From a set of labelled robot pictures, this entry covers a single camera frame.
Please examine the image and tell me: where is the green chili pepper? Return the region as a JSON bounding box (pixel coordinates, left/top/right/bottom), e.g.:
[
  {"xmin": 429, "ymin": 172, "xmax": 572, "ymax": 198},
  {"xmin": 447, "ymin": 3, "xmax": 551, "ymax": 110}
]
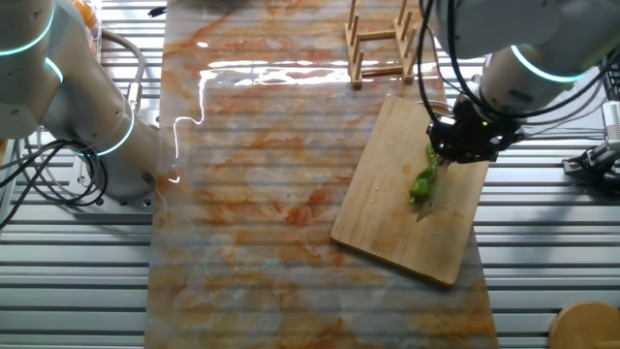
[{"xmin": 409, "ymin": 143, "xmax": 440, "ymax": 206}]

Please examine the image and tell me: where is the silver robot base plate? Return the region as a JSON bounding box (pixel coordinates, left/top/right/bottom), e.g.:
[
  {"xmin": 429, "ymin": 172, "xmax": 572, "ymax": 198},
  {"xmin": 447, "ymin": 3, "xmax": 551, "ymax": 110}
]
[{"xmin": 65, "ymin": 159, "xmax": 157, "ymax": 217}]

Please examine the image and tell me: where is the black base cable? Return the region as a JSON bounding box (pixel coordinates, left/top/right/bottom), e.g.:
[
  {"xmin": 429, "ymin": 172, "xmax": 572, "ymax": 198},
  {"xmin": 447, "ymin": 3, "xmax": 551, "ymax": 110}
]
[
  {"xmin": 0, "ymin": 140, "xmax": 101, "ymax": 207},
  {"xmin": 0, "ymin": 139, "xmax": 110, "ymax": 229}
]

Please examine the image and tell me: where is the clear plastic fruit container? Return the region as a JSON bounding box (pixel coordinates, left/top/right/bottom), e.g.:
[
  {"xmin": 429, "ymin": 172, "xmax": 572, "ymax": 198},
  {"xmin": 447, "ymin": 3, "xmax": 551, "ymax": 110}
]
[{"xmin": 72, "ymin": 0, "xmax": 104, "ymax": 63}]

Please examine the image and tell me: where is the bamboo cutting board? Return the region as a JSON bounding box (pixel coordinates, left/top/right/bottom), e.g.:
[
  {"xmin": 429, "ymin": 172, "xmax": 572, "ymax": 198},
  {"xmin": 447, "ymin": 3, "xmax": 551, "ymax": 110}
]
[{"xmin": 330, "ymin": 95, "xmax": 491, "ymax": 288}]

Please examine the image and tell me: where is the small grey mounted camera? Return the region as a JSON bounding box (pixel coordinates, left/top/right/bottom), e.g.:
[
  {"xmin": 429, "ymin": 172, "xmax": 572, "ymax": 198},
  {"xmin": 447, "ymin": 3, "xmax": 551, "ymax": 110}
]
[{"xmin": 561, "ymin": 139, "xmax": 620, "ymax": 178}]

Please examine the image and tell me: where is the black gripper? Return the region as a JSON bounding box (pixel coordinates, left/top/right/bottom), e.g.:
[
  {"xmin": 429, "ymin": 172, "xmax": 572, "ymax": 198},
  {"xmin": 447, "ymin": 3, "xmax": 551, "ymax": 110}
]
[{"xmin": 425, "ymin": 96, "xmax": 527, "ymax": 164}]

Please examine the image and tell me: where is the grey hose with metal connector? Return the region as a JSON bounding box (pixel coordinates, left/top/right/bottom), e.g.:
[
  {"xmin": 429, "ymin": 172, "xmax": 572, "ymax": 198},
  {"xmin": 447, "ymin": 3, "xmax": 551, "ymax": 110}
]
[{"xmin": 100, "ymin": 29, "xmax": 147, "ymax": 114}]

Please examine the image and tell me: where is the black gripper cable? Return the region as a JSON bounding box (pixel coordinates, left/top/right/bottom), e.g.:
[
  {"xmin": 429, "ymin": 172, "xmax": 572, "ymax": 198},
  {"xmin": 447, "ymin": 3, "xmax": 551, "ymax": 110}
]
[
  {"xmin": 416, "ymin": 0, "xmax": 440, "ymax": 122},
  {"xmin": 445, "ymin": 0, "xmax": 620, "ymax": 121}
]

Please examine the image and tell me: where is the steel kitchen knife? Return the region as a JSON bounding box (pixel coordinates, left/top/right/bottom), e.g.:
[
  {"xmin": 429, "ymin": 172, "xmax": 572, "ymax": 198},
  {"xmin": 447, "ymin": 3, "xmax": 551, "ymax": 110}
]
[{"xmin": 415, "ymin": 161, "xmax": 450, "ymax": 225}]

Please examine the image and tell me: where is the wooden dish rack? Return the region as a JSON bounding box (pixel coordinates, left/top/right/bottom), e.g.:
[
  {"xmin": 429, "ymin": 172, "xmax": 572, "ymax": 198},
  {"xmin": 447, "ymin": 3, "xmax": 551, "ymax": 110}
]
[{"xmin": 344, "ymin": 0, "xmax": 423, "ymax": 91}]

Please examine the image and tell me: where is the wooden mug tree stand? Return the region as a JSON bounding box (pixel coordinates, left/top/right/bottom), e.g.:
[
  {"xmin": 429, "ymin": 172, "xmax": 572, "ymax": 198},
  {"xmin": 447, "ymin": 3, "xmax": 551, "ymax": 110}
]
[{"xmin": 548, "ymin": 300, "xmax": 620, "ymax": 349}]

